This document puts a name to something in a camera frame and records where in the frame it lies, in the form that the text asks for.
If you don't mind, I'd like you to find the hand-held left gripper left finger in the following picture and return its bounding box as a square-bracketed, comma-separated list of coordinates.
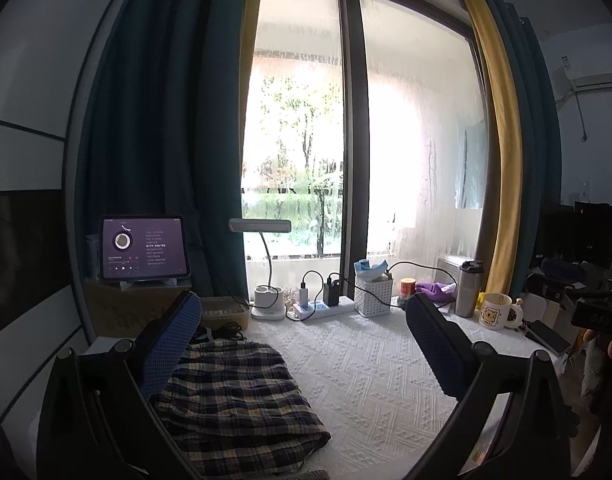
[36, 290, 203, 480]

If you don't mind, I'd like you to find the white desk lamp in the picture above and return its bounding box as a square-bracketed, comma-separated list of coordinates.
[228, 218, 293, 321]

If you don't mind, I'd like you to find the black monitor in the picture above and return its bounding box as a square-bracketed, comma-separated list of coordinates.
[536, 201, 612, 271]

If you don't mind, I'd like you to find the white air conditioner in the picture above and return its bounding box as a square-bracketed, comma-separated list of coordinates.
[556, 52, 612, 93]

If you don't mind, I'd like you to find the white side shelf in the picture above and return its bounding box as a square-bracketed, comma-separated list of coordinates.
[523, 290, 579, 331]

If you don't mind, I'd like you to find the white power strip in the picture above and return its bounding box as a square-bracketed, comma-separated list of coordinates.
[292, 296, 355, 323]

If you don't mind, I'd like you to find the black smartphone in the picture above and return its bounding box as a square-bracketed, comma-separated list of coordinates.
[525, 319, 572, 357]

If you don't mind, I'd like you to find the blue face mask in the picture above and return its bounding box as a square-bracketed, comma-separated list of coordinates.
[355, 259, 391, 281]

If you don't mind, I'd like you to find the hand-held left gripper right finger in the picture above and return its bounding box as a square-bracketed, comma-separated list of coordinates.
[405, 292, 579, 480]

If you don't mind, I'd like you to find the window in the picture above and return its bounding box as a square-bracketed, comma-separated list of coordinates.
[241, 0, 487, 271]

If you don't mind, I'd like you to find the woven basket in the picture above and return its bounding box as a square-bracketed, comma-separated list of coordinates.
[198, 296, 253, 331]

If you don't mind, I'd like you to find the yellow and teal curtain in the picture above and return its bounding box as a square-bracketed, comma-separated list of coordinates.
[446, 0, 562, 296]

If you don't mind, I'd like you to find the black cable bundle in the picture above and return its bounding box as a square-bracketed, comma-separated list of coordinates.
[191, 322, 247, 345]

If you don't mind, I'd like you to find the steel tumbler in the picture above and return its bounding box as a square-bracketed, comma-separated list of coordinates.
[455, 260, 486, 318]

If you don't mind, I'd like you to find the white perforated basket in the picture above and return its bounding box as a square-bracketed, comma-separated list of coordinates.
[355, 275, 393, 318]

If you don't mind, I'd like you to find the tablet with purple screen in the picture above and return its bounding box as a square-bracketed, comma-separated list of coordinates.
[100, 214, 191, 282]

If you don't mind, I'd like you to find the purple cloth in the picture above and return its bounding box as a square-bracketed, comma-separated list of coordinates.
[415, 281, 457, 303]

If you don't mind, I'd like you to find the white tablet stand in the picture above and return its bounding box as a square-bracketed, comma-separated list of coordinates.
[118, 272, 179, 291]

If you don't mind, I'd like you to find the white cartoon mug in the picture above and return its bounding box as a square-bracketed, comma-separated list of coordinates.
[478, 292, 524, 332]

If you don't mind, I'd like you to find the cardboard box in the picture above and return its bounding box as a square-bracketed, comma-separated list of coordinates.
[83, 280, 187, 338]

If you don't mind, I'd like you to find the black charging cable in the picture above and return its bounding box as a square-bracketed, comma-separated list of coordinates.
[286, 261, 459, 321]

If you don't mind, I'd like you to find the white textured bedspread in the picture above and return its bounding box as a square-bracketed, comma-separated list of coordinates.
[86, 305, 552, 480]

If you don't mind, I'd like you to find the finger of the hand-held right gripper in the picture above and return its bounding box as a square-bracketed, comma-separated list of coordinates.
[526, 272, 582, 298]
[540, 257, 587, 283]

